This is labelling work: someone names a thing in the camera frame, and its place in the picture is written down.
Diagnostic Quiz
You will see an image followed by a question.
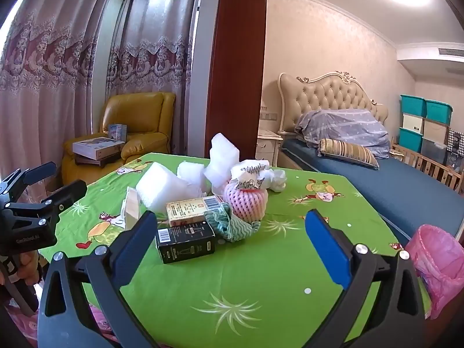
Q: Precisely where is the yellow leather armchair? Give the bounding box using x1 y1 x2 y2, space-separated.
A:
61 92 176 185

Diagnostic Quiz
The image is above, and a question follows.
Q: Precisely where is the grey-blue striped duvet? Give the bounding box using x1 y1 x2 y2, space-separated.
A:
294 109 392 159

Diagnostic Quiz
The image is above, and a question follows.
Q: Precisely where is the clear grey storage box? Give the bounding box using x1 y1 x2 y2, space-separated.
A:
420 138 448 164

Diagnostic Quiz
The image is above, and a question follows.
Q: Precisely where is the green printed tablecloth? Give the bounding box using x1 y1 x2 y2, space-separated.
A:
36 152 432 348

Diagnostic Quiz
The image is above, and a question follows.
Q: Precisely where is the small white foam piece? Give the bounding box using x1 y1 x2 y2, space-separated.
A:
176 161 207 193

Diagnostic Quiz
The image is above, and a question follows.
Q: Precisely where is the pink lace curtain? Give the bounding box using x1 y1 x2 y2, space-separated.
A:
0 0 113 204
105 0 204 156

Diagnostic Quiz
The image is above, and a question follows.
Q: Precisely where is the beige storage box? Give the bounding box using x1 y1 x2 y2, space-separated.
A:
402 113 425 134
422 118 450 146

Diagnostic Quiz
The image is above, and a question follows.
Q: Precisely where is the teal storage box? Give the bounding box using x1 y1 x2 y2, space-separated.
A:
399 127 425 153
400 94 427 117
425 99 454 124

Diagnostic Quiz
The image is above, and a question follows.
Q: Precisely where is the dark wooden pillar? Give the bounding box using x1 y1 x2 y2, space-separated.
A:
204 0 269 169

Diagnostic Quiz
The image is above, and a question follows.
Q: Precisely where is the small blue printed box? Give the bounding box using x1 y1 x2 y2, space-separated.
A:
108 123 128 142

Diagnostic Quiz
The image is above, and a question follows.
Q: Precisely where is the beige tufted headboard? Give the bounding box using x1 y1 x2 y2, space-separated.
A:
278 70 389 135

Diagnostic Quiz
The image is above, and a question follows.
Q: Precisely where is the flat white cardboard box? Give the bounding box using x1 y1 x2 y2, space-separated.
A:
72 137 126 161

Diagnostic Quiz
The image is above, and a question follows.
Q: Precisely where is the black white checkered bag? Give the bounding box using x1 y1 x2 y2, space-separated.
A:
444 127 464 169

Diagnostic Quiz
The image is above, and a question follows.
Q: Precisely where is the brown striped pillow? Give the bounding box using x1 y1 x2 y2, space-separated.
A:
318 138 380 170

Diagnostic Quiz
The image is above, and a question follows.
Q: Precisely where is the person's left hand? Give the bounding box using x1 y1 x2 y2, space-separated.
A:
0 252 44 291

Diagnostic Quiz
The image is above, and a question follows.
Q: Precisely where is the beige carton box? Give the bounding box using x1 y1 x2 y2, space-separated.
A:
166 195 225 227

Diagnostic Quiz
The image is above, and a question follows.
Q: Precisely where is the black carton box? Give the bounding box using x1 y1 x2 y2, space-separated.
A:
156 221 217 264

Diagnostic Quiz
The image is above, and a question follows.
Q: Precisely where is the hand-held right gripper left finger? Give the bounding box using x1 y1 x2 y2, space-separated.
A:
36 209 160 348

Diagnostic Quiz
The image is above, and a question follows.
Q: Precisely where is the pink foam fruit net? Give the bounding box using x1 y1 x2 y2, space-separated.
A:
223 183 269 222

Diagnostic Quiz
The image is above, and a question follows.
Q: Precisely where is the white folded packaging piece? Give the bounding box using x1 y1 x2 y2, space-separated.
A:
123 186 143 231

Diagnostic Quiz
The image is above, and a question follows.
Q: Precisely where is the bed with blue sheet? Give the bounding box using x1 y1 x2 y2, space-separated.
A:
277 138 464 247

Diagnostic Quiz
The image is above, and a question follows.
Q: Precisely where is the large white foam block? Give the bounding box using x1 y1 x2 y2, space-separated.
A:
135 162 189 213

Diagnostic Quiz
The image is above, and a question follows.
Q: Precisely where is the white nightstand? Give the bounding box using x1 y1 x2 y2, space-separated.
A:
255 128 284 169

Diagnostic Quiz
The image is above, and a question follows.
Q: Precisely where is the white printed paper bag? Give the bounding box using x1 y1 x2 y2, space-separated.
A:
231 159 276 191

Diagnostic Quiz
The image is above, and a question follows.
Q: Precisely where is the green white mesh cloth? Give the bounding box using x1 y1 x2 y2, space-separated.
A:
204 203 261 243

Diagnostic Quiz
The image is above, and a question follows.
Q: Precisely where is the crumpled white tissue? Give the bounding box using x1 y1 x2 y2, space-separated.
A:
266 168 288 193

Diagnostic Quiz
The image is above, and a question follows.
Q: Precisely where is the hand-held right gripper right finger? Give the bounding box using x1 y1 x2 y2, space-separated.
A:
304 208 432 348

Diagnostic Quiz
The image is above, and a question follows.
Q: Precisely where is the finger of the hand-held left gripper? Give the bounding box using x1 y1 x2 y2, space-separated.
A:
38 180 88 222
7 162 57 193

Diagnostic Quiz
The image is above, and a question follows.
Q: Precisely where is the air conditioner vent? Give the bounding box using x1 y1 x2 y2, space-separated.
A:
437 47 464 59

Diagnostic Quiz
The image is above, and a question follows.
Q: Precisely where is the flat brown box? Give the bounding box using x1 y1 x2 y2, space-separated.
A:
75 152 120 169

